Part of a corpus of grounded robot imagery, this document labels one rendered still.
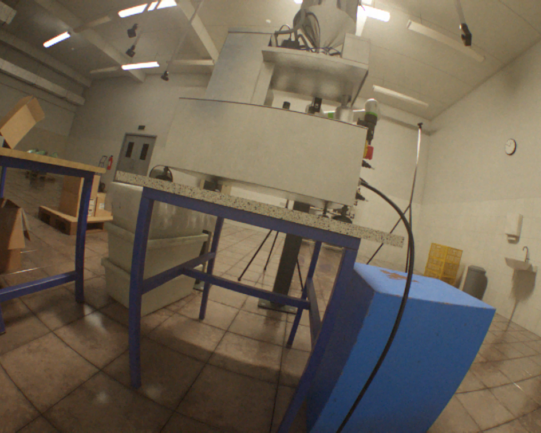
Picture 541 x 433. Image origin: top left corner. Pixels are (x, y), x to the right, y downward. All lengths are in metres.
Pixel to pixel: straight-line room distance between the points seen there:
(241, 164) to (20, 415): 1.07
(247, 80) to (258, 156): 0.27
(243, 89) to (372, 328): 0.79
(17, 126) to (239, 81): 1.45
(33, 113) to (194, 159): 1.39
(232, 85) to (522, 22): 4.80
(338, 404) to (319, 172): 0.71
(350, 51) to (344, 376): 0.95
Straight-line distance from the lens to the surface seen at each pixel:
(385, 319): 0.68
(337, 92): 0.90
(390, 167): 7.01
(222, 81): 0.82
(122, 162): 8.91
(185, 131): 0.75
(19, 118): 1.82
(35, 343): 1.21
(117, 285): 1.48
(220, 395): 1.02
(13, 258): 1.88
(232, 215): 0.56
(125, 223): 1.36
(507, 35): 5.21
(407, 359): 0.79
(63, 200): 3.22
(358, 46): 0.81
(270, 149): 0.65
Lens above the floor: 0.75
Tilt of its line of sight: 3 degrees down
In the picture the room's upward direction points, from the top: 13 degrees clockwise
